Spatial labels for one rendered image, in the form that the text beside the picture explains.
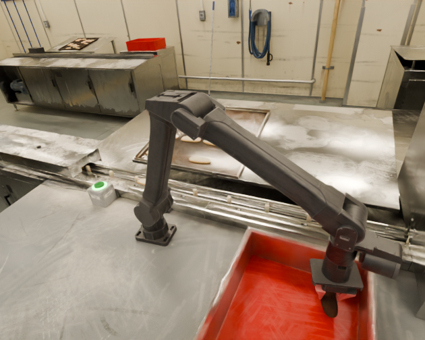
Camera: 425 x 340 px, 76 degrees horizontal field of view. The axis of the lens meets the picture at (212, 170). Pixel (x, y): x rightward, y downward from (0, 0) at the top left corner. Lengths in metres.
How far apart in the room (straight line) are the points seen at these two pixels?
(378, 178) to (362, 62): 3.19
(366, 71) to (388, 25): 0.53
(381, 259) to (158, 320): 0.52
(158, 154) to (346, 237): 0.44
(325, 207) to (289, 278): 0.33
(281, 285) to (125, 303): 0.42
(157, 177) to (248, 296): 0.39
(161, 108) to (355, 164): 0.79
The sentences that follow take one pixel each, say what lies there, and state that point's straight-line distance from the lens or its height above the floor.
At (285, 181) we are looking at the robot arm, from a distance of 0.54.
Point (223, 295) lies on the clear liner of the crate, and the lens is 0.67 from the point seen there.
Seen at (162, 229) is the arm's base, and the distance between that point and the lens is 0.91.
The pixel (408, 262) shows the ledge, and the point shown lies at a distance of 0.92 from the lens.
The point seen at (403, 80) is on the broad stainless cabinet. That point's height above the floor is 0.88.
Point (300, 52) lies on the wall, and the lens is 4.52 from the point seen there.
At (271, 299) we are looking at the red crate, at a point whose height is 0.82.
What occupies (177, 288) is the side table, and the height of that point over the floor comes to 0.82.
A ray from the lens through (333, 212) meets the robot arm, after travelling 0.54.
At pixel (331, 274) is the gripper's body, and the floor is 0.97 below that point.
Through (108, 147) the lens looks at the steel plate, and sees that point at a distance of 1.62.
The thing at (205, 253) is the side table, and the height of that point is 0.82.
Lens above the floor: 1.49
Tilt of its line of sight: 33 degrees down
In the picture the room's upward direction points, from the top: 5 degrees counter-clockwise
